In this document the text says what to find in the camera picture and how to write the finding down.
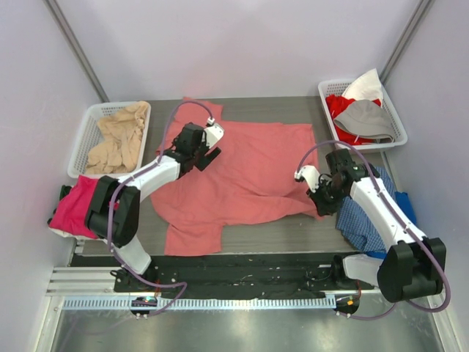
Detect beige t shirt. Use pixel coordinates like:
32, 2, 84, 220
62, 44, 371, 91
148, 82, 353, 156
85, 101, 150, 175

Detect aluminium frame rail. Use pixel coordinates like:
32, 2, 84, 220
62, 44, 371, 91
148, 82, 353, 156
45, 266, 446, 296

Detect white slotted cable duct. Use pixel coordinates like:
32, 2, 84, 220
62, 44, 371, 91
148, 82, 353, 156
62, 296, 336, 311

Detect left white plastic basket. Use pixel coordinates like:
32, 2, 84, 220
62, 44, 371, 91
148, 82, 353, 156
67, 101, 151, 178

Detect left corner aluminium post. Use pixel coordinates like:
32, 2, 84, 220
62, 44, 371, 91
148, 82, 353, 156
43, 0, 110, 103

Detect blue checkered shirt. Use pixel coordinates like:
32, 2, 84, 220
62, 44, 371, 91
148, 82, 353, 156
335, 164, 396, 254

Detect cream white garment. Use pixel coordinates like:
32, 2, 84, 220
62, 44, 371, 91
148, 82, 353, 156
49, 227, 74, 238

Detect grey bucket hat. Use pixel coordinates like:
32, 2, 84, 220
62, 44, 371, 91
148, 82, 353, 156
333, 100, 396, 144

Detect red garment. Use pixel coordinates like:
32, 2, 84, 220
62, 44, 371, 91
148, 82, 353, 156
325, 95, 364, 145

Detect right corner aluminium post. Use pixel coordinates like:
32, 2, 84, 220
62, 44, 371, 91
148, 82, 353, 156
380, 0, 435, 85

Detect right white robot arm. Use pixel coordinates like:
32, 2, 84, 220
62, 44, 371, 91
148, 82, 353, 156
295, 146, 451, 312

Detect bright blue garment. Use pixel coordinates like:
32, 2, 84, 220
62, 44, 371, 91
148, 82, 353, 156
364, 191, 417, 259

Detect magenta t shirt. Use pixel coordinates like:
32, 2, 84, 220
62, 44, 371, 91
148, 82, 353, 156
48, 175, 98, 240

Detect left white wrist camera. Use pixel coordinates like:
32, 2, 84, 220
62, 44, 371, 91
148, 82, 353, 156
204, 117, 224, 150

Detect corner aluminium post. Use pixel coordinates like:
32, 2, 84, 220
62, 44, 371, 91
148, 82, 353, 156
380, 0, 435, 85
43, 0, 110, 103

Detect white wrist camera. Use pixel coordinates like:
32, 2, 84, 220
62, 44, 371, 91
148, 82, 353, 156
294, 165, 320, 193
204, 117, 224, 150

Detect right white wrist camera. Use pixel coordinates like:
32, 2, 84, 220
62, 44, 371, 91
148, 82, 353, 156
294, 165, 320, 193

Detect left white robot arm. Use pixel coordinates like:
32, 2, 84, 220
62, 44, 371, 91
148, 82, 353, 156
84, 122, 224, 293

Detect salmon pink t shirt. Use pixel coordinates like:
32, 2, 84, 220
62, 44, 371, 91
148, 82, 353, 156
150, 100, 319, 257

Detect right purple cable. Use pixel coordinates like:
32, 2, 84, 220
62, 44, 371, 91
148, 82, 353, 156
295, 141, 451, 319

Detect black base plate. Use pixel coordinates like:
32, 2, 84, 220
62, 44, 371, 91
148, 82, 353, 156
111, 253, 373, 300

